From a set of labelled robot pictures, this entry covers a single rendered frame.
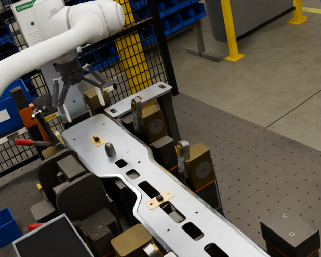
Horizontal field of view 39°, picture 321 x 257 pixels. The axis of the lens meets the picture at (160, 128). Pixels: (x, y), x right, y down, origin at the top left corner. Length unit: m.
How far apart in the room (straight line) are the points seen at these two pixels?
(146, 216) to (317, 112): 2.33
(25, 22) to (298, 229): 1.43
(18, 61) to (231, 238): 0.71
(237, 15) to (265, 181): 2.78
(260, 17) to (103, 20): 3.32
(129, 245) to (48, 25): 0.73
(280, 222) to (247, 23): 3.47
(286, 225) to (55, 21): 0.89
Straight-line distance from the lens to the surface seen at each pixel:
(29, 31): 2.10
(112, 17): 1.41
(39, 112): 1.59
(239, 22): 4.43
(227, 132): 2.11
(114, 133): 1.73
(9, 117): 1.97
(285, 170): 1.85
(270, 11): 4.71
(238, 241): 1.19
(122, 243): 1.15
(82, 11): 1.40
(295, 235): 1.15
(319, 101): 3.59
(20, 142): 1.61
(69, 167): 1.28
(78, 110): 1.95
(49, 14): 1.48
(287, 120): 3.41
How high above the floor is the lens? 1.86
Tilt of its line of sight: 31 degrees down
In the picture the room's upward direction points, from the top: 16 degrees counter-clockwise
